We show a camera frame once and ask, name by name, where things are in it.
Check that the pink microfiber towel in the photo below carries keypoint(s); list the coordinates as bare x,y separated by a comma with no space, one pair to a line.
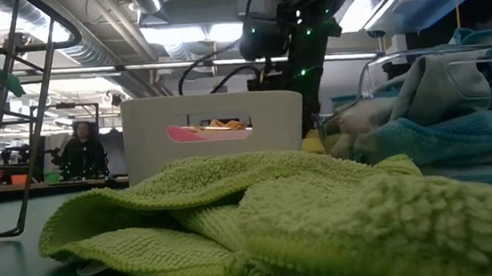
183,135

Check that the small green cup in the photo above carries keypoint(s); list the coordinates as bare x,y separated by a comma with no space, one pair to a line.
52,177

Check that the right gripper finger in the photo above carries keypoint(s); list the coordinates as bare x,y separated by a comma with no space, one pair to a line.
314,118

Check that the yellow microfiber towel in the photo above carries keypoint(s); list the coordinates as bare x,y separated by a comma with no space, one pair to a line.
313,143

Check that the spiral ventilation duct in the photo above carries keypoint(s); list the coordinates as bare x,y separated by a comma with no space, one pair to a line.
87,53

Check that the person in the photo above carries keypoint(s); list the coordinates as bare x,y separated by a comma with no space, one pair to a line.
82,157

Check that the background wooden table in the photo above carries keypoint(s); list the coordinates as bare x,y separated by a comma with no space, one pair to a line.
54,187

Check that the rectangular ceiling light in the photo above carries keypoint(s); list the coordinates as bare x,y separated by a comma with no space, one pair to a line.
188,34

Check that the small orange bin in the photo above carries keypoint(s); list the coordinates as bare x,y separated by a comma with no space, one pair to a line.
18,179

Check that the lime green microfiber towel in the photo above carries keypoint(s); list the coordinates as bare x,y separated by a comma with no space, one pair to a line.
193,250

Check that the white plastic basket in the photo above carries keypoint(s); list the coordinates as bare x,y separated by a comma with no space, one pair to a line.
149,155

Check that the long ceiling light tube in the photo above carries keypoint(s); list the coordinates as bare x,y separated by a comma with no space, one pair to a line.
155,66

